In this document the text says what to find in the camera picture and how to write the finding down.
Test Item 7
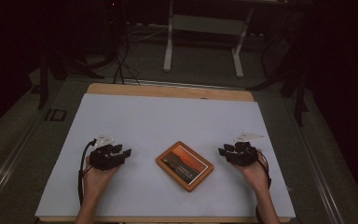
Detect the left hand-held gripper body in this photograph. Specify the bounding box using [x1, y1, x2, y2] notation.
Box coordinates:
[88, 133, 129, 172]

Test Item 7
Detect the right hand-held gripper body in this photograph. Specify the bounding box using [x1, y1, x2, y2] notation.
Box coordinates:
[225, 132, 266, 167]

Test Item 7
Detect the person's right hand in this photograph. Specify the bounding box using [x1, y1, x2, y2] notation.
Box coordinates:
[233, 150, 270, 194]

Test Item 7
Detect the person's left hand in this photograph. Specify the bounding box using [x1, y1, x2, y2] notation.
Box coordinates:
[82, 155, 121, 201]

